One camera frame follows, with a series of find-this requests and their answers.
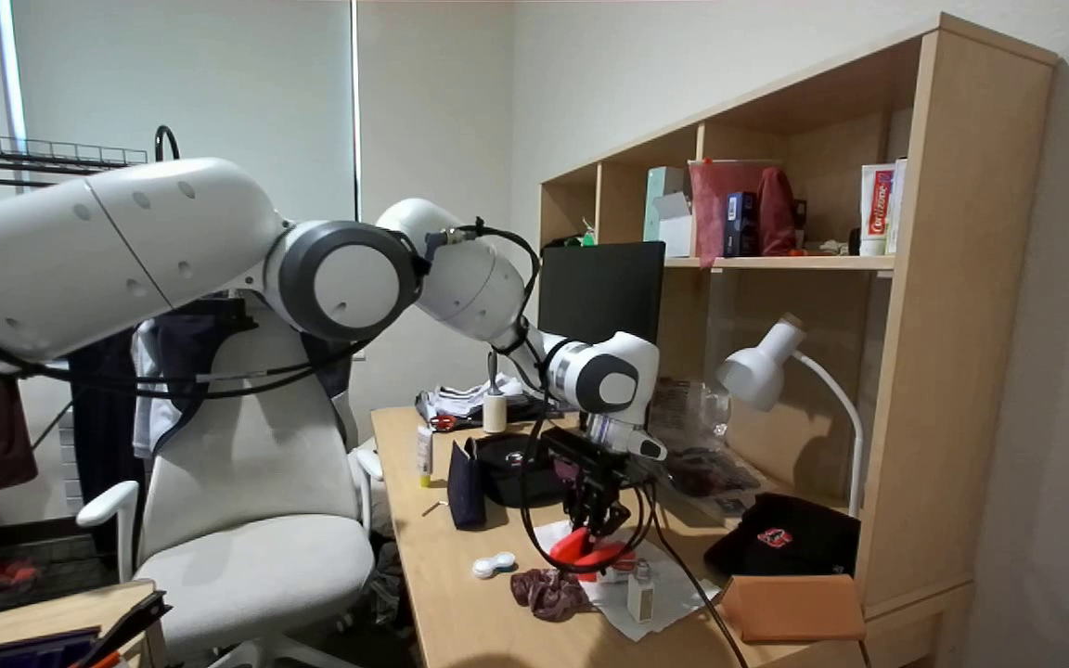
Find black desk cable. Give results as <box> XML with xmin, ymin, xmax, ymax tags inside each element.
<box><xmin>648</xmin><ymin>516</ymin><xmax>749</xmax><ymax>668</ymax></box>

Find white desk lamp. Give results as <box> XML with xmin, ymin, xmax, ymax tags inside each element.
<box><xmin>712</xmin><ymin>315</ymin><xmax>869</xmax><ymax>521</ymax></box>

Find white vertical pipe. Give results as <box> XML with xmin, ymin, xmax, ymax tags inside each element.
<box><xmin>0</xmin><ymin>0</ymin><xmax>34</xmax><ymax>169</ymax></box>

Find black cap red logo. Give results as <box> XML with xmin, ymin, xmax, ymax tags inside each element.
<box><xmin>703</xmin><ymin>491</ymin><xmax>866</xmax><ymax>584</ymax></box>

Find brown cardboard box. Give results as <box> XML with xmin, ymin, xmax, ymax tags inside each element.
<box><xmin>720</xmin><ymin>572</ymin><xmax>874</xmax><ymax>645</ymax></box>

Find white office chair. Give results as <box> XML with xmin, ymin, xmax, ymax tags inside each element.
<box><xmin>71</xmin><ymin>309</ymin><xmax>380</xmax><ymax>668</ymax></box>

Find red bag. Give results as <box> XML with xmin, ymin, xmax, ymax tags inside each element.
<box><xmin>686</xmin><ymin>154</ymin><xmax>809</xmax><ymax>260</ymax></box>

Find blue fabric item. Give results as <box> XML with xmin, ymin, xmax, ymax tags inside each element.
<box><xmin>0</xmin><ymin>627</ymin><xmax>105</xmax><ymax>668</ymax></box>

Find white pump bottle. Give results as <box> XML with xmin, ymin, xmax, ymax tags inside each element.
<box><xmin>480</xmin><ymin>347</ymin><xmax>511</xmax><ymax>439</ymax></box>

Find navy zip pouch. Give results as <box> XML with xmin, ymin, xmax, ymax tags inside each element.
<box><xmin>444</xmin><ymin>439</ymin><xmax>493</xmax><ymax>534</ymax></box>

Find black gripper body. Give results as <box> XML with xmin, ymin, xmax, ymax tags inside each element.
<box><xmin>559</xmin><ymin>461</ymin><xmax>662</xmax><ymax>516</ymax></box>

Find small white box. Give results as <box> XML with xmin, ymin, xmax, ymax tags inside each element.
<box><xmin>658</xmin><ymin>213</ymin><xmax>699</xmax><ymax>260</ymax></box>

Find wooden shelf unit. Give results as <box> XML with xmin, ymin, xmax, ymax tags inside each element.
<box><xmin>536</xmin><ymin>12</ymin><xmax>1060</xmax><ymax>668</ymax></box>

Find white contact lens case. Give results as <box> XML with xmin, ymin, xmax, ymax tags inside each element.
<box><xmin>470</xmin><ymin>549</ymin><xmax>522</xmax><ymax>584</ymax></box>

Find teal box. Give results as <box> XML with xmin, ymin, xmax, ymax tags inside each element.
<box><xmin>641</xmin><ymin>162</ymin><xmax>695</xmax><ymax>246</ymax></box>

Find white shirt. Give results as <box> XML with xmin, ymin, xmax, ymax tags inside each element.
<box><xmin>128</xmin><ymin>329</ymin><xmax>187</xmax><ymax>461</ymax></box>

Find white and red box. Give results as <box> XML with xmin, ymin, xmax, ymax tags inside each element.
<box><xmin>856</xmin><ymin>161</ymin><xmax>913</xmax><ymax>260</ymax></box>

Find small red item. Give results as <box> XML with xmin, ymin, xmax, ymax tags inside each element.
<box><xmin>0</xmin><ymin>554</ymin><xmax>40</xmax><ymax>592</ymax></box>

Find black tray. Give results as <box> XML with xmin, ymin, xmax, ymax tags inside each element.
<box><xmin>0</xmin><ymin>516</ymin><xmax>121</xmax><ymax>622</ymax></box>

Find dark can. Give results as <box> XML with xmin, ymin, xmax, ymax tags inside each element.
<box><xmin>720</xmin><ymin>188</ymin><xmax>764</xmax><ymax>260</ymax></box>

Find maroon scrunchie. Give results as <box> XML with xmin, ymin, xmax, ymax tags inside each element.
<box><xmin>510</xmin><ymin>565</ymin><xmax>594</xmax><ymax>622</ymax></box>

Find navy jacket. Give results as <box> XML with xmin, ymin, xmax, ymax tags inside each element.
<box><xmin>139</xmin><ymin>292</ymin><xmax>261</xmax><ymax>430</ymax></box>

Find small clear bottle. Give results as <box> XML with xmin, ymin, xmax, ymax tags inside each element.
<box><xmin>622</xmin><ymin>560</ymin><xmax>662</xmax><ymax>622</ymax></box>

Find clear plastic bag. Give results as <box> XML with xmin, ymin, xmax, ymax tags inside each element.
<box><xmin>662</xmin><ymin>443</ymin><xmax>770</xmax><ymax>516</ymax></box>

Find black computer monitor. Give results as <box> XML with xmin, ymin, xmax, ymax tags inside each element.
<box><xmin>536</xmin><ymin>237</ymin><xmax>667</xmax><ymax>344</ymax></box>

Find black cap white logo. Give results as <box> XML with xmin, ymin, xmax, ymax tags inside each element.
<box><xmin>469</xmin><ymin>430</ymin><xmax>567</xmax><ymax>511</ymax></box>

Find black handled tool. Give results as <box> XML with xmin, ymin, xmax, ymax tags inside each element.
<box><xmin>67</xmin><ymin>591</ymin><xmax>180</xmax><ymax>668</ymax></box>

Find black trousers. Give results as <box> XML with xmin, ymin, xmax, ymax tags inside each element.
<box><xmin>67</xmin><ymin>329</ymin><xmax>150</xmax><ymax>504</ymax></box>

